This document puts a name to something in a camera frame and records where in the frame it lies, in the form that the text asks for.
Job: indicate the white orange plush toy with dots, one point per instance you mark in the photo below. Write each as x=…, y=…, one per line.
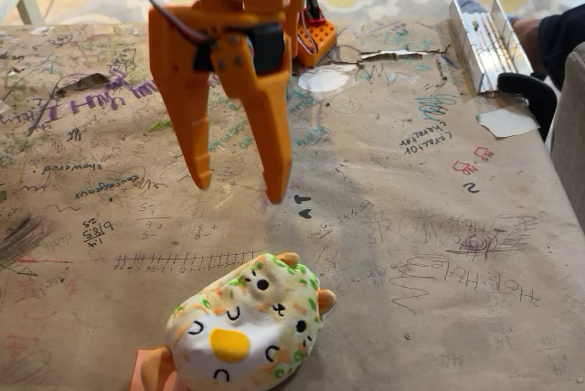
x=256, y=318

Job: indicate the orange grid robot base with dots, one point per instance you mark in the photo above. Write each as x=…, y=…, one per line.
x=320, y=39

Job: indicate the black table clamp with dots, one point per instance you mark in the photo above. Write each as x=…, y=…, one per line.
x=313, y=0

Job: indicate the scribbled brown paper cover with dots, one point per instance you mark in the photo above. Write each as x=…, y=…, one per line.
x=411, y=249

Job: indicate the grey blue shoe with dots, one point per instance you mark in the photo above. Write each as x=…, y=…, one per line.
x=471, y=5

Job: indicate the bare ankle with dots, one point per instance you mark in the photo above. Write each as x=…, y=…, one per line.
x=530, y=41

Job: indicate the orange sticky note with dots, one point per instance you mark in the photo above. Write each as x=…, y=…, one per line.
x=135, y=377

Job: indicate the grey upholstered seat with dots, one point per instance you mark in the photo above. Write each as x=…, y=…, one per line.
x=571, y=135

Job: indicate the dark trouser leg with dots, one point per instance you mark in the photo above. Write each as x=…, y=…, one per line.
x=564, y=39

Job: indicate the aluminium rail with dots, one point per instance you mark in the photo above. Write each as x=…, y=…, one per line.
x=484, y=44

